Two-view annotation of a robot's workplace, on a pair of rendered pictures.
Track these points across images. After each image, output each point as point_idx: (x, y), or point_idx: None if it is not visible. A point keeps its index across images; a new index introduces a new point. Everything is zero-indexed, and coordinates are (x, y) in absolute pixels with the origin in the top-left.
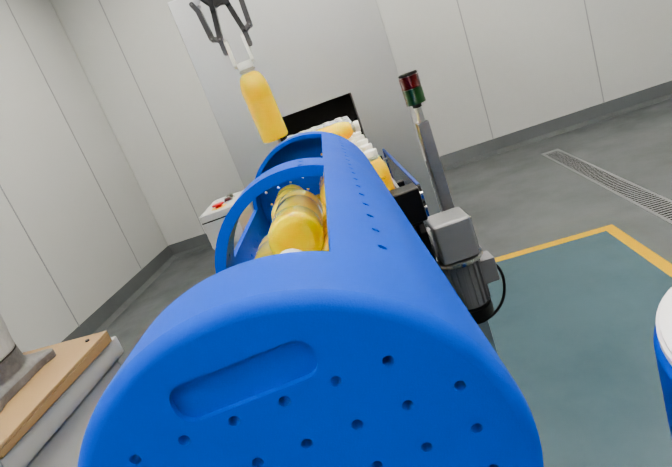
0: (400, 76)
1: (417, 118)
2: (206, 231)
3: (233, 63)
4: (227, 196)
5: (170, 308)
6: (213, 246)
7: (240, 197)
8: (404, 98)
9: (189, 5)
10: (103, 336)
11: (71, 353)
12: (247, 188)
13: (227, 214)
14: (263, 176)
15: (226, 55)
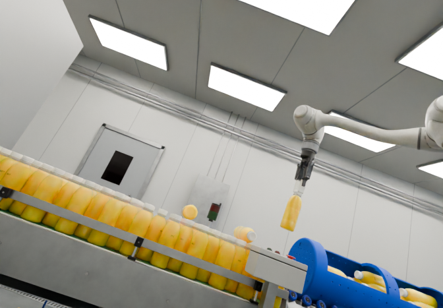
0: (219, 205)
1: (209, 227)
2: (304, 277)
3: (303, 191)
4: (271, 249)
5: (441, 292)
6: (302, 291)
7: (389, 272)
8: (214, 215)
9: (314, 163)
10: None
11: None
12: (384, 270)
13: (393, 277)
14: (380, 267)
15: (303, 186)
